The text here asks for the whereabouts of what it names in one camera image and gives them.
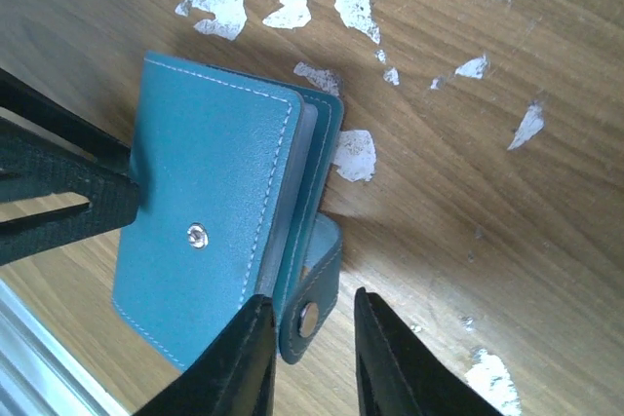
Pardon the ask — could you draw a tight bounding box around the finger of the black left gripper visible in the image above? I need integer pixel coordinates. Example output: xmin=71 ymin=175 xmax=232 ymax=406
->
xmin=1 ymin=132 xmax=139 ymax=265
xmin=1 ymin=69 xmax=130 ymax=174

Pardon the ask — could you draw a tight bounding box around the aluminium front rail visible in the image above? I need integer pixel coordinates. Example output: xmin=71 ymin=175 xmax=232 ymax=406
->
xmin=1 ymin=284 xmax=128 ymax=415

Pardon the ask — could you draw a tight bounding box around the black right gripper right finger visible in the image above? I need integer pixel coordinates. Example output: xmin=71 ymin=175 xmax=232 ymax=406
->
xmin=354 ymin=287 xmax=499 ymax=416

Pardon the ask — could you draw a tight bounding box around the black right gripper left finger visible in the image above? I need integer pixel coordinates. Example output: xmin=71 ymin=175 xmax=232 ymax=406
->
xmin=136 ymin=294 xmax=276 ymax=416

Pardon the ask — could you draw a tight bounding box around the blue card holder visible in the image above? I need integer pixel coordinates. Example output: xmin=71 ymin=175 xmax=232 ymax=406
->
xmin=112 ymin=52 xmax=344 ymax=369

